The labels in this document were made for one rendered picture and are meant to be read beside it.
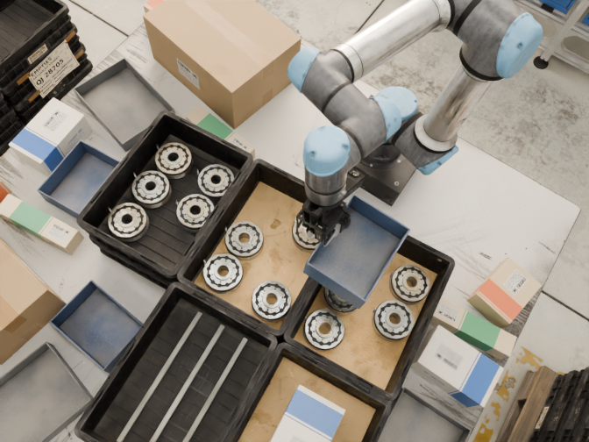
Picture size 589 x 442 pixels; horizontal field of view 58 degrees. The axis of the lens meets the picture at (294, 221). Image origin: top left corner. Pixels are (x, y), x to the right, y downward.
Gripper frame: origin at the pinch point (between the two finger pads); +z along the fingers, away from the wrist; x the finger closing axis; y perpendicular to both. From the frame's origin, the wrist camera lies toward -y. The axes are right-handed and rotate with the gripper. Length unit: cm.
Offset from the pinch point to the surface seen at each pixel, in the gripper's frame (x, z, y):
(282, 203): -22.6, 26.1, -10.2
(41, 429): -38, 36, 73
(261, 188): -30.3, 25.0, -10.5
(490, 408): 65, 122, -21
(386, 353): 23.1, 32.3, 7.7
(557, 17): 4, 83, -192
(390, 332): 21.3, 29.1, 3.4
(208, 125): -59, 28, -20
